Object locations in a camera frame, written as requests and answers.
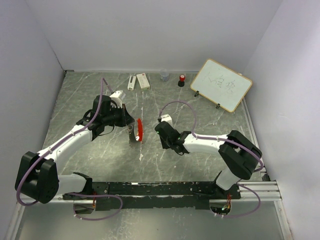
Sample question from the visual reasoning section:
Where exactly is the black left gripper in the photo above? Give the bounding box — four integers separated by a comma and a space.
102, 103, 135, 127

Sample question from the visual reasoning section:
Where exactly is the metal key holder red handle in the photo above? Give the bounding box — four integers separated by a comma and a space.
127, 118, 144, 148

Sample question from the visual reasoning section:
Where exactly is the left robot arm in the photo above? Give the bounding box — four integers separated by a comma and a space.
14, 90, 135, 204

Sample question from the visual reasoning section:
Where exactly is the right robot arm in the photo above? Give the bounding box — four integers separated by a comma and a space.
155, 121, 263, 199

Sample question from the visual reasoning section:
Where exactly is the white stapler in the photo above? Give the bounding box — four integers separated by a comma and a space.
127, 75, 136, 91

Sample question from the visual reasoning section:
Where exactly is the green white staple box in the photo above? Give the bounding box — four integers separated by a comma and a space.
136, 73, 151, 91

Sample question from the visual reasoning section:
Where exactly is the red black stamp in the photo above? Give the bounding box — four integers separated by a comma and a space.
178, 74, 186, 87

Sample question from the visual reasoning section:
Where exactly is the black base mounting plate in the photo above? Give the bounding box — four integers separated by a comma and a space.
62, 181, 242, 212

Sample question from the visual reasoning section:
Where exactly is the clear jar of clips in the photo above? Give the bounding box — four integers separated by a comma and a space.
160, 69, 170, 82

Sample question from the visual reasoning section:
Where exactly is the yellow framed whiteboard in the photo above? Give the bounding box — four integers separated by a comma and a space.
190, 58, 253, 113

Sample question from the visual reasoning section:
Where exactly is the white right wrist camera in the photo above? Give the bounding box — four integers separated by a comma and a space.
157, 114, 173, 128

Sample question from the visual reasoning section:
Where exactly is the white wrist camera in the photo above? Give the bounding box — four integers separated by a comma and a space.
157, 114, 173, 128
110, 90, 126, 109

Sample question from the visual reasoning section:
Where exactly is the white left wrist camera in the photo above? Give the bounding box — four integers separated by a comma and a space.
110, 90, 126, 109

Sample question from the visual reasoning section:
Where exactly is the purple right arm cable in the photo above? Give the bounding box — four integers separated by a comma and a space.
158, 100, 265, 218

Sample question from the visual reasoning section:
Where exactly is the aluminium rail frame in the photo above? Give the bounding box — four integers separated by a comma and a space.
6, 98, 285, 240

